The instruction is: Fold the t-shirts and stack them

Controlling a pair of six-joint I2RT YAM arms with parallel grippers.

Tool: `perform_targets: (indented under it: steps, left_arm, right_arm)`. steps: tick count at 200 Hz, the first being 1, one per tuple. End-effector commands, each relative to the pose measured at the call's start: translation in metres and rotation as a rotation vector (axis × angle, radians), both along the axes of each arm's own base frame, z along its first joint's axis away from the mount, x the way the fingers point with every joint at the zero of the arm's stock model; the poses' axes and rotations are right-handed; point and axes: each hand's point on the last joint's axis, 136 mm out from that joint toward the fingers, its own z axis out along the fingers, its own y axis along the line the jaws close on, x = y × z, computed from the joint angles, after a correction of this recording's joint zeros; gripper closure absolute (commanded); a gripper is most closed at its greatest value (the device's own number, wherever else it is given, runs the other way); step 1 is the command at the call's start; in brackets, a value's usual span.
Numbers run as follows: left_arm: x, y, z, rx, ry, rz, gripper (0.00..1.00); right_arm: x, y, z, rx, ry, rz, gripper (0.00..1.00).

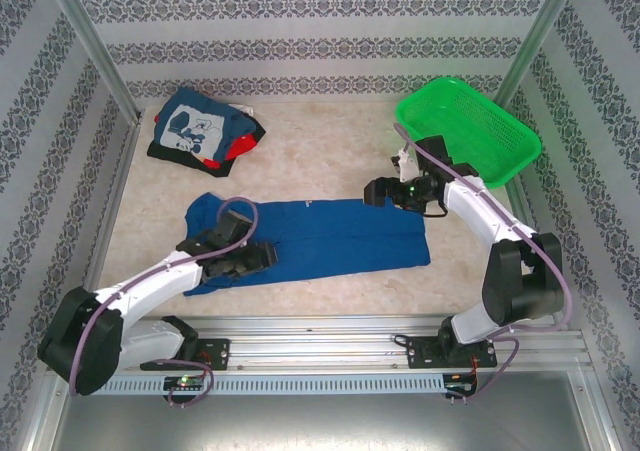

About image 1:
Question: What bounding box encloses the blue t-shirt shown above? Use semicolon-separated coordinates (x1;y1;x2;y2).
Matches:
182;193;432;300

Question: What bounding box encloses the green plastic basket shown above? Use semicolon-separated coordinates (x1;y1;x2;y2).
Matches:
394;77;544;190

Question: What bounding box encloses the black t-shirt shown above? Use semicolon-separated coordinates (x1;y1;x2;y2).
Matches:
147;114;268;178

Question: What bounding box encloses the small circuit board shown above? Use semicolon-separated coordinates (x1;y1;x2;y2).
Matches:
163;375;207;392
445;372;480;391

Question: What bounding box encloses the teal cartoon print t-shirt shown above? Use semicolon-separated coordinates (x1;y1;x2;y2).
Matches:
152;86;251;165

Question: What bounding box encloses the grey metal panel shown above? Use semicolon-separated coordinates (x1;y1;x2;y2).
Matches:
24;370;617;451

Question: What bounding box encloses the thin black camera cable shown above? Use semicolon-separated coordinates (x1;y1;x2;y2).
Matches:
422;198;450;219

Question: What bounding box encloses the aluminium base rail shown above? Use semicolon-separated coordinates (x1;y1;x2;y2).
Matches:
115;313;587;372

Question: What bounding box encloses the slotted grey cable duct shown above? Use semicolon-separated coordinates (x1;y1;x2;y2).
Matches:
107;373;447;395

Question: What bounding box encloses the aluminium frame post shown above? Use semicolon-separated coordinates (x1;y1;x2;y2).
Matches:
491;0;585;115
37;0;145;123

